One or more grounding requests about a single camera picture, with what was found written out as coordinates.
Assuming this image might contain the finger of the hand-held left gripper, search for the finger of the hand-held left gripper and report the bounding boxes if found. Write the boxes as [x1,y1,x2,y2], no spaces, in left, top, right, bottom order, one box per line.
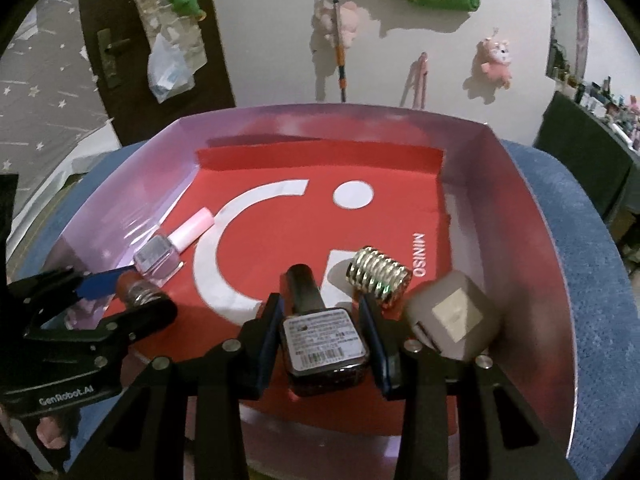
[10,267,132,331]
[95,301,178,361]

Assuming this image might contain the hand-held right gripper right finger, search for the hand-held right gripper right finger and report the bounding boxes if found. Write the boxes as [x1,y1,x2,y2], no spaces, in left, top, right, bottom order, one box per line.
[357,294,573,480]

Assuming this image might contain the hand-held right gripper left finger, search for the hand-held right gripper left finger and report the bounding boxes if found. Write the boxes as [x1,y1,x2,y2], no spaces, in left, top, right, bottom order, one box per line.
[65,292,281,480]

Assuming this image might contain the brown-capped glitter bottle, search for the brown-capped glitter bottle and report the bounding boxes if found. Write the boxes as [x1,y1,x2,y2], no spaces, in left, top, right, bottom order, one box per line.
[116,270,168,311]

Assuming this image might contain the black nail polish bottle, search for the black nail polish bottle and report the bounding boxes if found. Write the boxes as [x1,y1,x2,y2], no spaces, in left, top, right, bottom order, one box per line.
[280,263,371,396]

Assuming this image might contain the pink nail polish bottle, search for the pink nail polish bottle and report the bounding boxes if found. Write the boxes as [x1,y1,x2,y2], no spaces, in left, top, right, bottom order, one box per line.
[132,207,215,276]

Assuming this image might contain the gold studded cylinder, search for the gold studded cylinder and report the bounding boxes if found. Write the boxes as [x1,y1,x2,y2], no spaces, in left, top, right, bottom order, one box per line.
[346,246,412,311]

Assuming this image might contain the grey-brown earbud case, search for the grey-brown earbud case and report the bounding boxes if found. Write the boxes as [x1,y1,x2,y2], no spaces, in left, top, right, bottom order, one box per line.
[404,270,501,361]

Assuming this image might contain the lilac cardboard box tray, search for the lilac cardboard box tray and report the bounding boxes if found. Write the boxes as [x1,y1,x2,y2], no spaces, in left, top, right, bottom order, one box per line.
[42,104,576,466]

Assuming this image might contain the person's left hand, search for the person's left hand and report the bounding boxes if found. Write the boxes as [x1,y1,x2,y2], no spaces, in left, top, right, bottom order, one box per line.
[37,405,81,448]

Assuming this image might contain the red Miniso bag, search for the red Miniso bag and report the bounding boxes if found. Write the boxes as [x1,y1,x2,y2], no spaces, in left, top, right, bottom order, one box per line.
[107,145,461,436]

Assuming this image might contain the dark brown door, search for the dark brown door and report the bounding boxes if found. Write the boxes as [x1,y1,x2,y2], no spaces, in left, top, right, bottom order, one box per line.
[77,0,236,146]

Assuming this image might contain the grey starred curtain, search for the grey starred curtain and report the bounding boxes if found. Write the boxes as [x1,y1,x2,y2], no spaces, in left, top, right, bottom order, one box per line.
[0,0,121,211]

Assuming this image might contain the clear plastic bag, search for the clear plastic bag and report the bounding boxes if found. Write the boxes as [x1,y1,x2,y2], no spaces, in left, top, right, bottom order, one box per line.
[147,34,196,103]

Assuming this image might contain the pink tongs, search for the pink tongs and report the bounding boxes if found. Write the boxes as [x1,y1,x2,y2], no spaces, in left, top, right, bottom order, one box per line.
[410,51,430,110]

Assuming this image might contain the beige hanging organizer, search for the beige hanging organizer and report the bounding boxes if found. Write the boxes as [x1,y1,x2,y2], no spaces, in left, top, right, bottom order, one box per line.
[119,0,211,71]

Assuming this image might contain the table with dark cloth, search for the table with dark cloth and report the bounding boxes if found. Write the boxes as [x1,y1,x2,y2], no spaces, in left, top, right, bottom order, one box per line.
[532,91,640,221]

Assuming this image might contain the orange-tipped stick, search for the orange-tipped stick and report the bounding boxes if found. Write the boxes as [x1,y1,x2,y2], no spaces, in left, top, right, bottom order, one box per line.
[329,0,348,103]

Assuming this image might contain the pink hamster plush toy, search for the pink hamster plush toy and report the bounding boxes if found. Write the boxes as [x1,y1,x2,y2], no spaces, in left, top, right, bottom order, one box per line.
[475,37,515,92]

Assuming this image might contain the pink pig plush toy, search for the pink pig plush toy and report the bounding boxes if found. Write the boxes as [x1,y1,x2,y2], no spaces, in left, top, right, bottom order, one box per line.
[312,1,361,48]

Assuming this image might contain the row of cosmetic bottles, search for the row of cosmetic bottles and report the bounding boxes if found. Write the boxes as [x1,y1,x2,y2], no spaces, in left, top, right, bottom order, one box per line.
[550,72,640,153]

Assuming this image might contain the door handle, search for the door handle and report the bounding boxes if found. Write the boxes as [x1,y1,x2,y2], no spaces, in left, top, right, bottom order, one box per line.
[96,27,132,91]

